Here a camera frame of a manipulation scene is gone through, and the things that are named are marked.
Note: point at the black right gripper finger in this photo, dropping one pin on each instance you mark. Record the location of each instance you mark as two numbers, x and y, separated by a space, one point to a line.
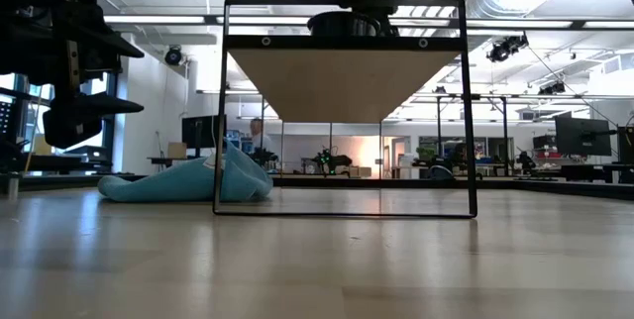
389 22

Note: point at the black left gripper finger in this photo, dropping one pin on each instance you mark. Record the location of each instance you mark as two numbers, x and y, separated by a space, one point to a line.
114 46
74 121

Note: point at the black background robot arm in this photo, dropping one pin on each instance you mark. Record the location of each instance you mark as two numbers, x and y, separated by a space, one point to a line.
329 160

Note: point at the black metal wooden shelf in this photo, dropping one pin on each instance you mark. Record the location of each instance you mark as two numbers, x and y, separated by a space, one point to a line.
342 86

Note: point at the yellow box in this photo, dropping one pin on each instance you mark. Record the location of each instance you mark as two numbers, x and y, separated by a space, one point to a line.
42 146

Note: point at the black desk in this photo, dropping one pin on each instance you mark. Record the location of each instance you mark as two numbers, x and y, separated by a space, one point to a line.
59 163

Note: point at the long ceiling light strip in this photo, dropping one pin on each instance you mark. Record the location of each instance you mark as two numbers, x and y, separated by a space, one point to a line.
158 20

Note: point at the black perforated panel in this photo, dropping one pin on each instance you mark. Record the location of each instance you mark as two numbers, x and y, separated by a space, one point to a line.
6 118

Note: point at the cardboard box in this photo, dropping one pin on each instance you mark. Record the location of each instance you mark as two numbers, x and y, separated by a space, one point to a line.
177 150

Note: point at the teal cloth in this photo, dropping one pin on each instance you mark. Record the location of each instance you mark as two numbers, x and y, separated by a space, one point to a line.
163 185

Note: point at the large black ceiling spotlight cluster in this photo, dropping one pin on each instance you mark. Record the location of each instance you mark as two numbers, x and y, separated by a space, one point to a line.
506 47

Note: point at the black computer monitor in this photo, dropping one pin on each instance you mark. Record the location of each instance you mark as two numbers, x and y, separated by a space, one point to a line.
200 132
582 137
626 144

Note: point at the black stand pole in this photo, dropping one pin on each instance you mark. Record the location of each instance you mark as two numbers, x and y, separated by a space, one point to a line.
504 136

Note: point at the person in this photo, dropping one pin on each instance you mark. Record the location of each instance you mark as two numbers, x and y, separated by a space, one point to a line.
257 133

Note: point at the small black ceiling spotlight cluster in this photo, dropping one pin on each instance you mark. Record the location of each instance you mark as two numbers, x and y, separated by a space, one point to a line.
552 89

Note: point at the red storage bins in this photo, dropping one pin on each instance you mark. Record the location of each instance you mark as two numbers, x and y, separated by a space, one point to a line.
550 153

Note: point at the round black ceiling camera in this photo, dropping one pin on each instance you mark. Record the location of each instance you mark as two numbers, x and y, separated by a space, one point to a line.
173 55

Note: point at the short silver metal post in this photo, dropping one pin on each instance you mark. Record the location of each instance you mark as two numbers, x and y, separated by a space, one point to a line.
12 187

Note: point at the black table edge frame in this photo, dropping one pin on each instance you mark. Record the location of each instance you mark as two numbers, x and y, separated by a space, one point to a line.
545 187

